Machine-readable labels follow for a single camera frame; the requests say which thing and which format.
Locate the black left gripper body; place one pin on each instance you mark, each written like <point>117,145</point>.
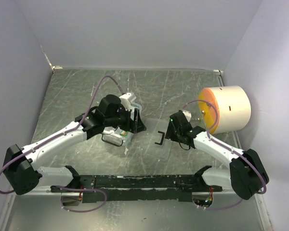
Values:
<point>123,119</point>

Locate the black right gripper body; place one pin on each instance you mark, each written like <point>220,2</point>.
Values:
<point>173,134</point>

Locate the green ointment sachet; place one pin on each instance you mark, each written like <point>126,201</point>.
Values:
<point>123,133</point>

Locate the clear plastic medicine box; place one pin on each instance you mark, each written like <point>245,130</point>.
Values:
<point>112,135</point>

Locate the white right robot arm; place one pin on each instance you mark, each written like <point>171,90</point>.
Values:
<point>244,173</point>

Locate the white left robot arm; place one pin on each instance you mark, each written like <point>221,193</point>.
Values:
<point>24,167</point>

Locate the round pastel drawer cabinet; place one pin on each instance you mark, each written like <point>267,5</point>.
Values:
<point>225,108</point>

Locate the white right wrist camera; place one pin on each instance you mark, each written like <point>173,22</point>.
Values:
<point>187,115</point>

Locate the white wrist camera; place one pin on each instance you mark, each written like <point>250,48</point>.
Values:
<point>187,115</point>
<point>127,99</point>

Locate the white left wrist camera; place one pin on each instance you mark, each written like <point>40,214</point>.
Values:
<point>127,99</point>

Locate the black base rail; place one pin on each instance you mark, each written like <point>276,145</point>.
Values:
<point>96,195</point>

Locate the aluminium frame rail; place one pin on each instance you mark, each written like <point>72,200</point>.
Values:
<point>188,183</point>

